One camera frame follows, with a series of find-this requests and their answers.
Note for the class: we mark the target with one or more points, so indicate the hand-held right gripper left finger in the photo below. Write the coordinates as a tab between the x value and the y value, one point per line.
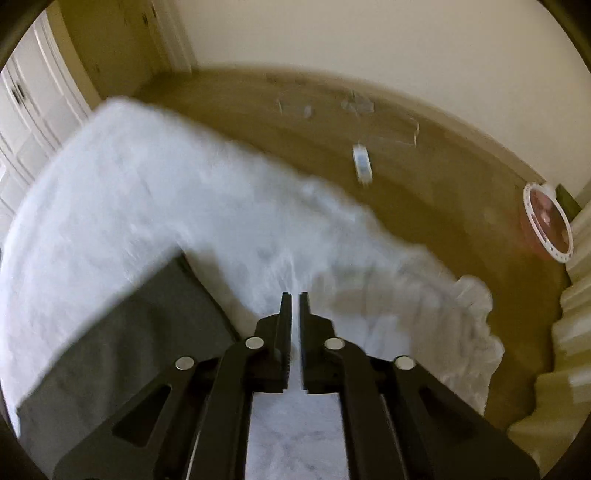
286	323

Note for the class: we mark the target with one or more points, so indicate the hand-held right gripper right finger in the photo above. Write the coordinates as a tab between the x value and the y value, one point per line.
304	323

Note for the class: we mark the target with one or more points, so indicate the dark grey pants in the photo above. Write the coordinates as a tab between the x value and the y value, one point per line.
115	332

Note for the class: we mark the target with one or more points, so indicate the grey butterfly print blanket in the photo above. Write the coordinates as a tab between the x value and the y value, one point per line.
138	184

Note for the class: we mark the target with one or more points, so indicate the clear plastic bag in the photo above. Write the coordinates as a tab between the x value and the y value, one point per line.
295	104
358	104
392	131

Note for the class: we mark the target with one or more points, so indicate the cream curtain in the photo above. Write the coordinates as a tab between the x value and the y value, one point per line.
565	369

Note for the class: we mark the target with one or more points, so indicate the beige room door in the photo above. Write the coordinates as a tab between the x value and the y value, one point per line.
111	41

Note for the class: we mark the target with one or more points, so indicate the white panelled wardrobe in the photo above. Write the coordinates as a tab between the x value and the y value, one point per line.
32	92

